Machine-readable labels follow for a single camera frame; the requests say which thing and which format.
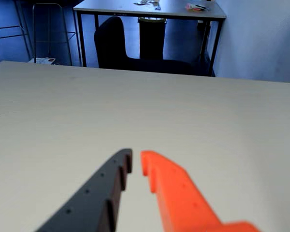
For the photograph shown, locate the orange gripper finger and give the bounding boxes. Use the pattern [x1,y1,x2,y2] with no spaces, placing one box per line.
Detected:
[140,150,261,232]

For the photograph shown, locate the navy gripper finger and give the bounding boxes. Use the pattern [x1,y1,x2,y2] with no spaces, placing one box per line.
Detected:
[35,148,133,232]

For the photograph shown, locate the papers on floor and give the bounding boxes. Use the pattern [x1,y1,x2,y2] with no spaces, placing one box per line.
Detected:
[28,57,60,66]

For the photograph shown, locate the black upholstered chair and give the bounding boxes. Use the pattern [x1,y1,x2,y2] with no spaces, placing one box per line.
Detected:
[94,16,216,77]

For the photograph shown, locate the black waste bin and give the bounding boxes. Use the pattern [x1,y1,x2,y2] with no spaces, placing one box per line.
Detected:
[137,17,168,60]

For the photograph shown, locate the grey table with black legs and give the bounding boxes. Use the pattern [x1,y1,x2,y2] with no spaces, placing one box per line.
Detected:
[73,0,227,77]

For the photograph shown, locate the pink and yellow items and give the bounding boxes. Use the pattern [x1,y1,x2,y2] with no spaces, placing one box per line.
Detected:
[185,2,210,13]

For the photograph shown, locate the grey clutter pile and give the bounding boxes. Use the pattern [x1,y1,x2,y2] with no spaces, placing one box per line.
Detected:
[133,0,161,11]

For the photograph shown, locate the metal frame stool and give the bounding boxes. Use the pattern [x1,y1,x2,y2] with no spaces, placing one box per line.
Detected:
[32,2,73,66]
[0,0,32,65]

